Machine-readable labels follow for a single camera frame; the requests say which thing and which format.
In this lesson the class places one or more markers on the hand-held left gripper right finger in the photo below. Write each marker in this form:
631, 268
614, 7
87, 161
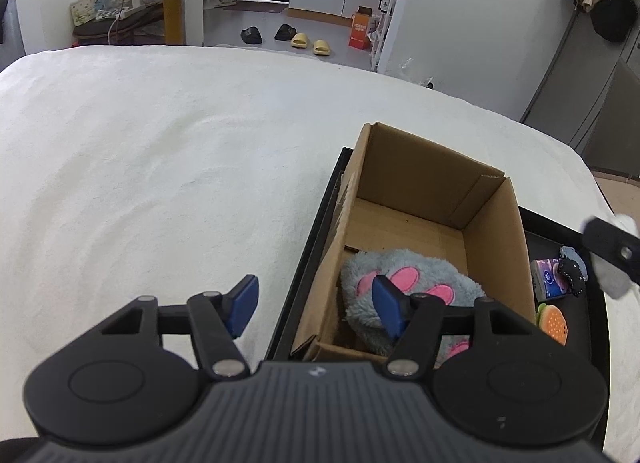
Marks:
387, 308

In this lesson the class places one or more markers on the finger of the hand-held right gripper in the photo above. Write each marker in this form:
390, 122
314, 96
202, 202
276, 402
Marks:
607, 243

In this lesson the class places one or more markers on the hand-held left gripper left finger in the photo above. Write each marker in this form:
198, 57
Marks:
242, 304

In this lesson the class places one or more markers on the grey plush paw pink pads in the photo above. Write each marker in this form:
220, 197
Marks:
365, 268

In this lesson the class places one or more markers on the small grey dark plush toy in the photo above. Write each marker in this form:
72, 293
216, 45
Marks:
572, 273

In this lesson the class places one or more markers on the black shallow tray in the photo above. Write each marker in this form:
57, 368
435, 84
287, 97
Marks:
550, 238

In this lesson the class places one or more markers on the blue tissue pack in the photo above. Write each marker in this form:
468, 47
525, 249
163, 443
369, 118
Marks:
547, 280

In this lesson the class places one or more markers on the hamburger plush toy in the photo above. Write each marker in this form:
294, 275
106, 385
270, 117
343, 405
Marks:
552, 323

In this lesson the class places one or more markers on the brown cardboard box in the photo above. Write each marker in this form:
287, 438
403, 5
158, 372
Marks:
425, 168

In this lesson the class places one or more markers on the grey upright board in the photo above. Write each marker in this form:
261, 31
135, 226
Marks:
617, 118

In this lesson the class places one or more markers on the grey door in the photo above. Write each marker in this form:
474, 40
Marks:
560, 78

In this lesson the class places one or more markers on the clear plastic bag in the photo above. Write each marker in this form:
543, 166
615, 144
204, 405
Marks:
407, 65

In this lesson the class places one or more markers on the black slipper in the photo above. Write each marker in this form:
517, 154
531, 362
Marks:
251, 36
285, 32

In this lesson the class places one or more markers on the yellow slipper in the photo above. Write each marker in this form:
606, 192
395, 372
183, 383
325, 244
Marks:
299, 40
321, 47

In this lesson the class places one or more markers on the orange carton box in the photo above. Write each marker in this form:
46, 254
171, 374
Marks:
360, 30

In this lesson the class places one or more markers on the white slim rack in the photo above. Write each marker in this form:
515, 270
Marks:
385, 28

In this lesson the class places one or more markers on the dark door mat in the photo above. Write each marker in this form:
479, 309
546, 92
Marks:
255, 6

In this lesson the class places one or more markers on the cluttered dark chair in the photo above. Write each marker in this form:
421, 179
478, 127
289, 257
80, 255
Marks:
115, 13

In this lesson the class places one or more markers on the brown board black frame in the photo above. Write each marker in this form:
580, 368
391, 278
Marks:
622, 193

